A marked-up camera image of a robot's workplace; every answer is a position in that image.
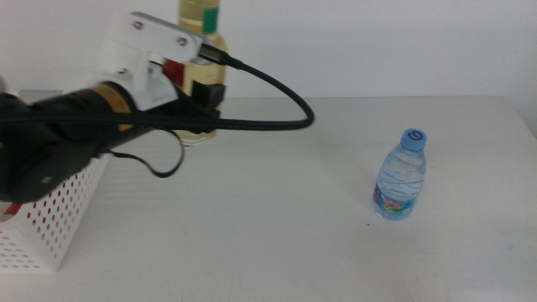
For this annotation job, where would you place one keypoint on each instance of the white perforated plastic basket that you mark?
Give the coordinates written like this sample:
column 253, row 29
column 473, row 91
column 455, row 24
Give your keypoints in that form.
column 50, row 226

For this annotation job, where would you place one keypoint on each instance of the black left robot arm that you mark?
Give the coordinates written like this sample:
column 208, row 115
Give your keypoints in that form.
column 50, row 138

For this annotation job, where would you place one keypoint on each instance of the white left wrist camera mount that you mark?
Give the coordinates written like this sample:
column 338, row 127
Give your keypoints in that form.
column 142, row 54

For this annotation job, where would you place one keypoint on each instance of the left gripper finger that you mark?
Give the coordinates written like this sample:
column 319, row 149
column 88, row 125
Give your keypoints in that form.
column 210, row 95

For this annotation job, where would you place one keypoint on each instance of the yellow tea bottle clear cap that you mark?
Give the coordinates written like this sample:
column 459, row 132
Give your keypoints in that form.
column 205, row 75

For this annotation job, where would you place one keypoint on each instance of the small water bottle blue cap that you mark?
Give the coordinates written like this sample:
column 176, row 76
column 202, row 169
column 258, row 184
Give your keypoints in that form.
column 398, row 180

